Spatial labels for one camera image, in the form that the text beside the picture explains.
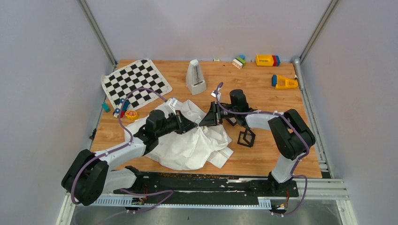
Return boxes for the blue red toy car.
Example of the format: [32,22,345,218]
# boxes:
[113,98,130,118]

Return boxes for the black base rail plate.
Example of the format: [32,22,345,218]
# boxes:
[127,172,299,203]

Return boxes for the white green blue blocks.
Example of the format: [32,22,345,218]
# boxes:
[232,55,246,69]

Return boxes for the black white checkerboard mat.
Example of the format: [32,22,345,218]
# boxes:
[101,60,172,110]

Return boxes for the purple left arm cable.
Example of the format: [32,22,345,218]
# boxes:
[70,87,174,225]

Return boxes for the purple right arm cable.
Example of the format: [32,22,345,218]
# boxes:
[214,82,311,217]

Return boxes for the teal small block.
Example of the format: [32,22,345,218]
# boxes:
[101,103,111,113]

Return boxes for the grey metal corner pipe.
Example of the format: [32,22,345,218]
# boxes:
[292,56,310,102]

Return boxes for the white metronome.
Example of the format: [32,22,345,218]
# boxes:
[186,59,207,95]

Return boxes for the white slotted cable duct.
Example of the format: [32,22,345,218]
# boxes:
[90,195,272,210]

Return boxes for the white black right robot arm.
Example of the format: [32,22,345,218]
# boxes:
[199,89,315,196]

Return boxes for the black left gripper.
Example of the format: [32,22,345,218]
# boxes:
[156,110,198,138]

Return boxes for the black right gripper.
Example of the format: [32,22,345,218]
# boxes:
[199,102,237,127]

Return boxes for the yellow orange round toy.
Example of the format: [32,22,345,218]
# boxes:
[124,110,139,120]

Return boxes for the white button-up shirt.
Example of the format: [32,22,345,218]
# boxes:
[126,100,234,170]

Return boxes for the yellow blue triangular toy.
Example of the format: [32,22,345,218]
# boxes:
[271,75,299,90]

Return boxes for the yellow red blue block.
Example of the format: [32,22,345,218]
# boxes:
[255,54,280,67]

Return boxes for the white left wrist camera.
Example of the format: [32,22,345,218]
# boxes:
[165,97,178,115]

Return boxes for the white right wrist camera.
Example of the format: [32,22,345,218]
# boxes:
[211,90,222,101]

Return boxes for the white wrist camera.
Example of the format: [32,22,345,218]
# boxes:
[165,97,178,115]
[211,90,222,101]

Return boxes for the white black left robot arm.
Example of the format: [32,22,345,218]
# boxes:
[61,110,198,206]

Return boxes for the black square frame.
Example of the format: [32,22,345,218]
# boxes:
[225,118,237,126]

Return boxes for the black square frame box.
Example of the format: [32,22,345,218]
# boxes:
[237,128,256,148]

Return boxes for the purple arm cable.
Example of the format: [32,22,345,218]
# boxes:
[214,82,311,217]
[70,87,174,225]

